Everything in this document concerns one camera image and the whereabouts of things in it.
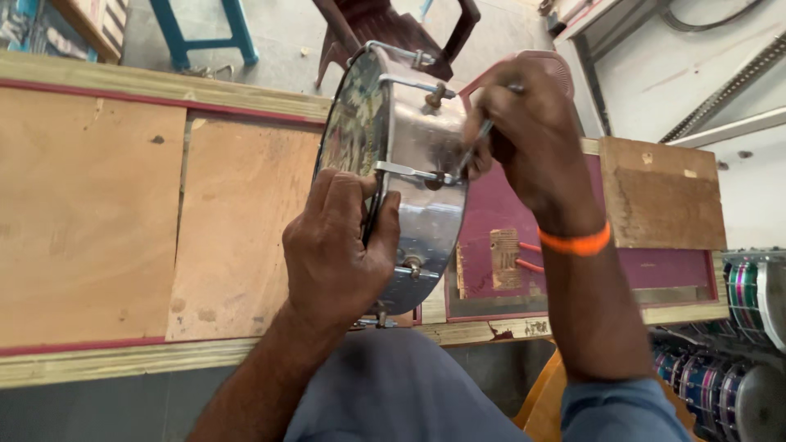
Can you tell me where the person's left hand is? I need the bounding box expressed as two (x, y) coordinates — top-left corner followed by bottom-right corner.
(282, 167), (402, 329)

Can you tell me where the person's right hand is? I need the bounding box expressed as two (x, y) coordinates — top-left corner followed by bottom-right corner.
(462, 58), (605, 234)

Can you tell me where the metal tuning key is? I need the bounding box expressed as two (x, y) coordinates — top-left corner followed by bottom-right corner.
(453, 84), (526, 185)

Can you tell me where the shiny steel drum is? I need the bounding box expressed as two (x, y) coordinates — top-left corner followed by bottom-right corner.
(312, 41), (470, 329)

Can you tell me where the orange wristband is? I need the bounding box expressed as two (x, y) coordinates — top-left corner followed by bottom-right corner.
(537, 222), (612, 257)

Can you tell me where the brown plastic chair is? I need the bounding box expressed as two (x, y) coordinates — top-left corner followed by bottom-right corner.
(311, 0), (481, 88)

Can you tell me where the square plywood piece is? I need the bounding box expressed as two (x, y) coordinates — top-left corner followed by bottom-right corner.
(598, 135), (728, 251)

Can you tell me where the person's grey clothing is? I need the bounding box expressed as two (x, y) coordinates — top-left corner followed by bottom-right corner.
(284, 328), (695, 442)

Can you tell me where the orange plastic chair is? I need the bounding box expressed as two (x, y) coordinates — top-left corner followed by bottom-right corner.
(513, 347), (701, 442)

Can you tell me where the blue wooden stool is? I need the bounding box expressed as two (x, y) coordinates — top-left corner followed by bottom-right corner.
(149, 0), (260, 71)

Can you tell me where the pile of colourful steel drums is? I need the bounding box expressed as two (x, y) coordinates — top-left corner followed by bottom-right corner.
(651, 248), (786, 442)

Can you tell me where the wooden shelf with pictures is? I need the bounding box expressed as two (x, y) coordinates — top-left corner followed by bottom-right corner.
(0, 0), (130, 65)

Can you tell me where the slotted metal rail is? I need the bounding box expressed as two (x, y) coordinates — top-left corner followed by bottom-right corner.
(659, 32), (786, 144)

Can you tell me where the black cable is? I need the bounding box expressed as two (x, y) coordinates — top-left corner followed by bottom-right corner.
(657, 0), (765, 33)

